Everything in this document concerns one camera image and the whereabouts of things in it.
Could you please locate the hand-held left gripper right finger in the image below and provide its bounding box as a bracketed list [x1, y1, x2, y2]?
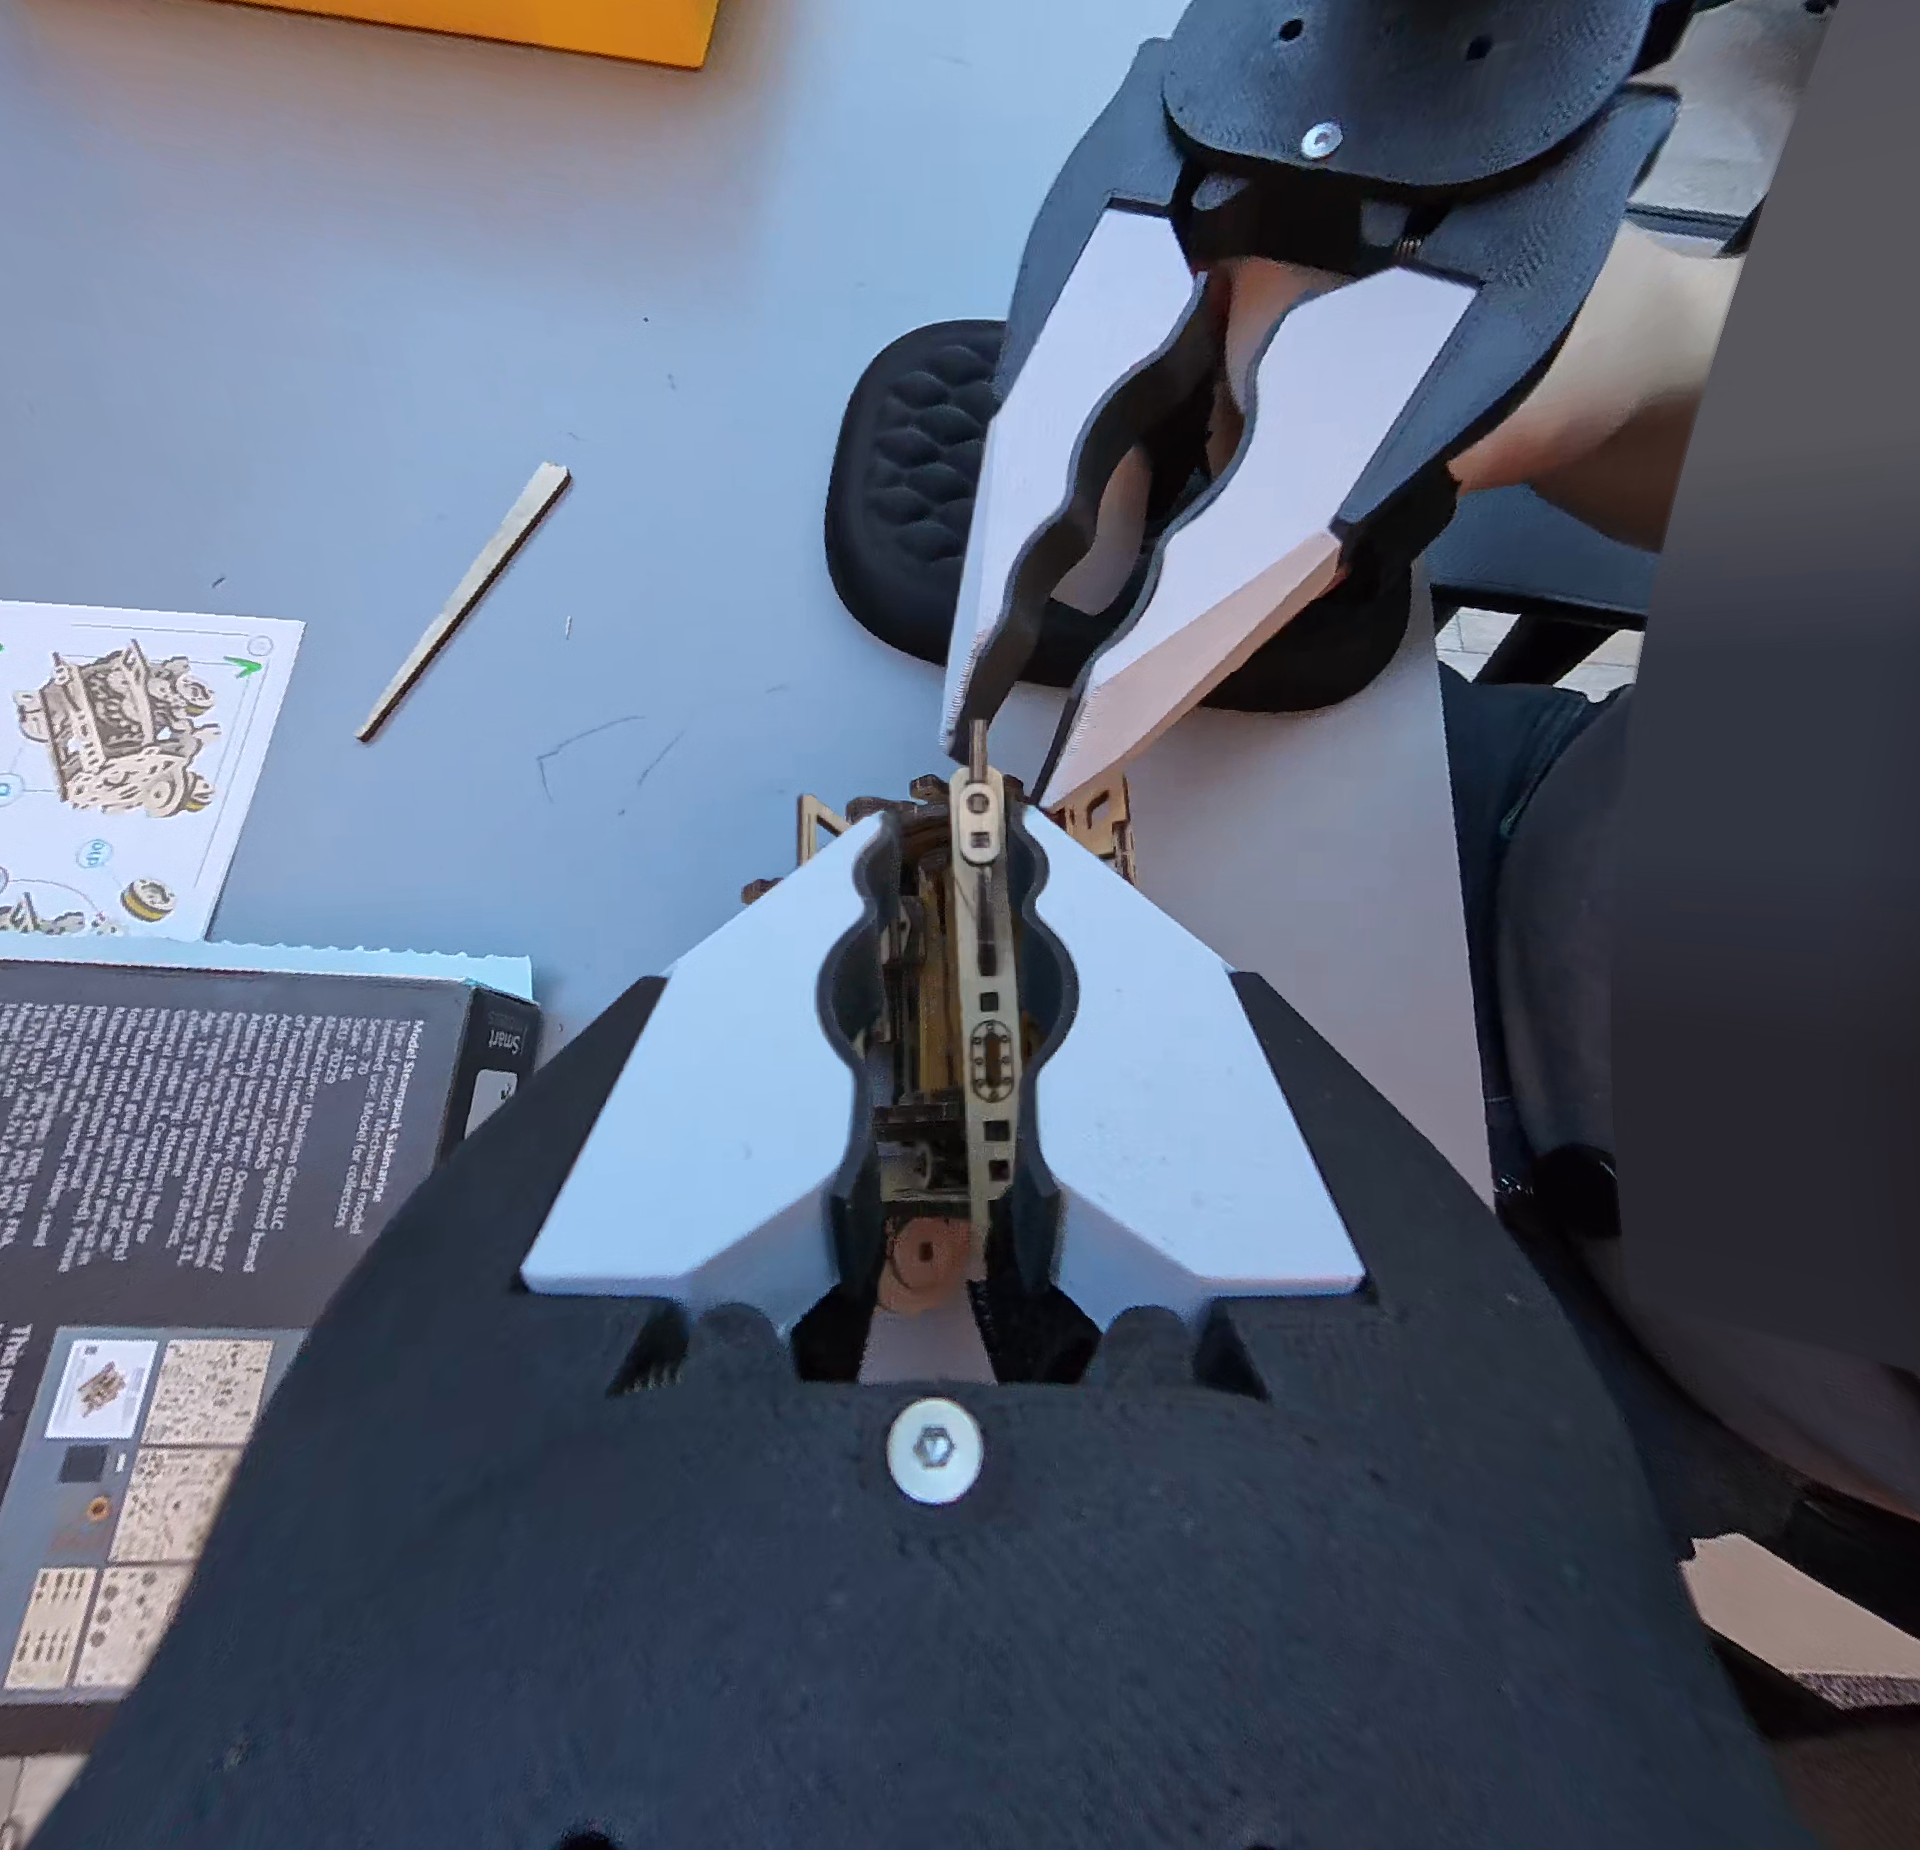
[991, 804, 1371, 1342]

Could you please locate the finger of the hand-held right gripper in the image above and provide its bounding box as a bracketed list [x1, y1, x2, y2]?
[937, 202, 1211, 759]
[1032, 267, 1481, 814]

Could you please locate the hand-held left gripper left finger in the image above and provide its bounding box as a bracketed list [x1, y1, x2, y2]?
[522, 810, 912, 1342]

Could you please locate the wooden mechanical model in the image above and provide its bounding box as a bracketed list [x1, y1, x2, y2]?
[741, 772, 1137, 1321]

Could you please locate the person's right forearm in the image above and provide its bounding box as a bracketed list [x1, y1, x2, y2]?
[1448, 249, 1748, 552]

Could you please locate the black model kit box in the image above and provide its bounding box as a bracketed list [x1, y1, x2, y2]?
[0, 960, 539, 1753]

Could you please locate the person's right hand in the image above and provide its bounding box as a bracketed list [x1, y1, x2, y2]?
[1210, 257, 1359, 472]

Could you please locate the black honeycomb armrest pad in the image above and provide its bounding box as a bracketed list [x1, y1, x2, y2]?
[821, 320, 1420, 715]

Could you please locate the thin wooden stick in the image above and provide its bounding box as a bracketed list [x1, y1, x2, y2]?
[352, 461, 572, 743]

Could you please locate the printed instruction sheet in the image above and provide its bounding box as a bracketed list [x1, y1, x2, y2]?
[0, 599, 306, 943]

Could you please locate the black chair frame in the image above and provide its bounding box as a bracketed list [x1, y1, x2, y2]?
[1424, 487, 1659, 680]

